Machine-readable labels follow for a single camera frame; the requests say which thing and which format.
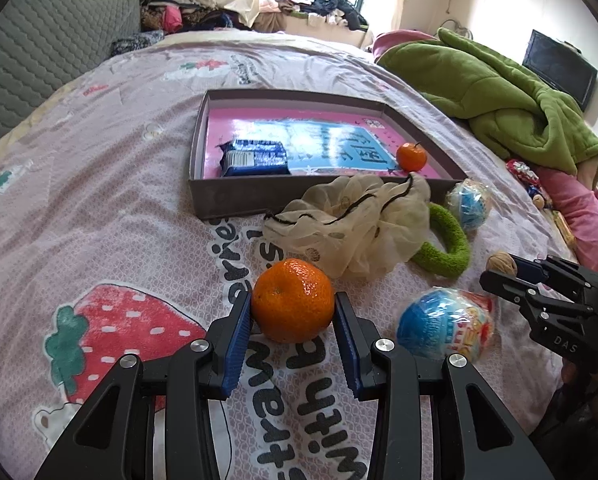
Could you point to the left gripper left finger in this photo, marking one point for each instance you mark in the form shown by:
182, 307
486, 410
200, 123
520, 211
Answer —
228, 338

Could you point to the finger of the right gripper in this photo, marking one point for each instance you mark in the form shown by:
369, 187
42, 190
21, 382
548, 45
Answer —
521, 290
530, 271

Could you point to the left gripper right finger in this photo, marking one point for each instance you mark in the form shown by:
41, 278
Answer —
364, 354

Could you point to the brown walnut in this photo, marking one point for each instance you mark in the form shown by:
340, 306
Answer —
502, 262

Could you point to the blue red toy egg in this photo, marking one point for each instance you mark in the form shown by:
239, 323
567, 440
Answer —
443, 321

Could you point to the large orange tangerine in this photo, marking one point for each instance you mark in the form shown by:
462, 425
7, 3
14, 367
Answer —
293, 301

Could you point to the blue candy wrapper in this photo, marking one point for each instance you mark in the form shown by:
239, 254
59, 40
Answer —
534, 191

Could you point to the pink pillow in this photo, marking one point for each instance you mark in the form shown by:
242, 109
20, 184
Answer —
579, 206

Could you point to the red white candy wrapper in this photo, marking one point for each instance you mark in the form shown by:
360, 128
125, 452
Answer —
522, 172

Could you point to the green fleece blanket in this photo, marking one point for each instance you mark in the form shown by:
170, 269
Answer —
508, 108

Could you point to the small orange tangerine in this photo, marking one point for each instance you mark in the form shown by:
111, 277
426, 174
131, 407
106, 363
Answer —
411, 157

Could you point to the pink strawberry bedsheet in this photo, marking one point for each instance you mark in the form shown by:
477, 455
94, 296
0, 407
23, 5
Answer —
100, 253

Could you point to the black television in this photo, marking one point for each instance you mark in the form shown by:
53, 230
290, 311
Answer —
561, 66

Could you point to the blue snack packet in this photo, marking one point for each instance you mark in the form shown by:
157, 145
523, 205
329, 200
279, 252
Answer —
245, 158

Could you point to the dark patterned cushion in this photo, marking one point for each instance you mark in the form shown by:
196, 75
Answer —
135, 42

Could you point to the clothes pile on windowsill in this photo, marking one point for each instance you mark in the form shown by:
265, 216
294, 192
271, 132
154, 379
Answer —
340, 12

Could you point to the clothes pile beside bed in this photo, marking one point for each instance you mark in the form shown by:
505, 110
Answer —
173, 16

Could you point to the grey quilted headboard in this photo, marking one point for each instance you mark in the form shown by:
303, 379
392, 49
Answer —
45, 44

